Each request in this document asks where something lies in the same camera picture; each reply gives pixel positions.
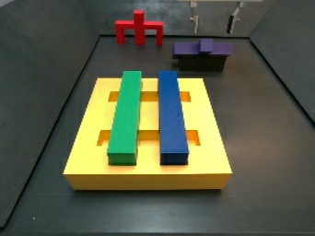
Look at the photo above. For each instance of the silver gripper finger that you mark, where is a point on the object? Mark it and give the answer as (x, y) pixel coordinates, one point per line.
(233, 17)
(194, 15)

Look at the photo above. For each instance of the purple three-legged block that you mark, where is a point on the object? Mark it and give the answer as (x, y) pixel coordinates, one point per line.
(203, 47)

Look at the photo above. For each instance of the black angled fixture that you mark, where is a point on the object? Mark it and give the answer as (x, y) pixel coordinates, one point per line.
(202, 63)

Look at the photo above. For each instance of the yellow slotted board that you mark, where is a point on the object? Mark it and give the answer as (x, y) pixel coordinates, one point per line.
(207, 170)

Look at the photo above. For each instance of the red three-legged block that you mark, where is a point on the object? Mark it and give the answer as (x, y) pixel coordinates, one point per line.
(139, 25)

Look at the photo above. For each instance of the blue rectangular bar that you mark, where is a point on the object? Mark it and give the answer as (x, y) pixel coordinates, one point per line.
(174, 145)

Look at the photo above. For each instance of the green rectangular bar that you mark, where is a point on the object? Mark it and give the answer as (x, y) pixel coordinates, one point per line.
(122, 150)

